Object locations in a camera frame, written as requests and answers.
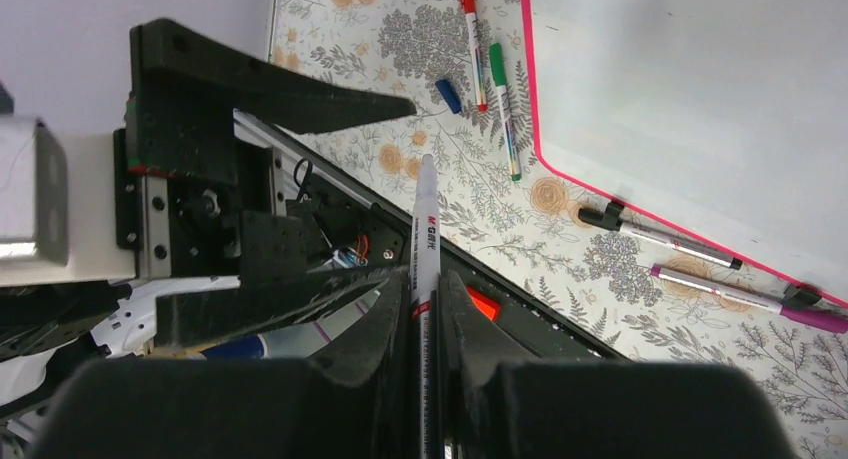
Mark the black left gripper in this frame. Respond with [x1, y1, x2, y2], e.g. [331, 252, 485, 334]
[27, 18, 416, 458]

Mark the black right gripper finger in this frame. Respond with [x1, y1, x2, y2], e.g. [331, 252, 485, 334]
[440, 271, 794, 458]

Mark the pink framed whiteboard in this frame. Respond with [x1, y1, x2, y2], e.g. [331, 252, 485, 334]
[521, 0, 847, 305]

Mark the red tape label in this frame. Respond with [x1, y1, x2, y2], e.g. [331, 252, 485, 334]
[466, 286, 501, 322]

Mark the black capped marker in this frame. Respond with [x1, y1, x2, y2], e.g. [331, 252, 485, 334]
[577, 202, 743, 270]

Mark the blue marker cap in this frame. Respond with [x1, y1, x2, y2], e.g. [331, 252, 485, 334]
[434, 79, 462, 114]

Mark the floral patterned mat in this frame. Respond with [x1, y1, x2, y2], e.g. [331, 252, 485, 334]
[270, 0, 847, 458]

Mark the green capped marker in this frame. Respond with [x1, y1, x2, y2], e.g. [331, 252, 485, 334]
[489, 43, 522, 182]

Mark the purple capped marker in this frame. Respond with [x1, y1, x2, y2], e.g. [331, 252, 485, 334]
[650, 265, 847, 334]

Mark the red capped marker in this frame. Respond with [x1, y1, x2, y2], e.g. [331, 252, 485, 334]
[459, 0, 488, 112]

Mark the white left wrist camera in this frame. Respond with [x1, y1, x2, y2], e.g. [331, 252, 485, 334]
[1, 115, 135, 287]

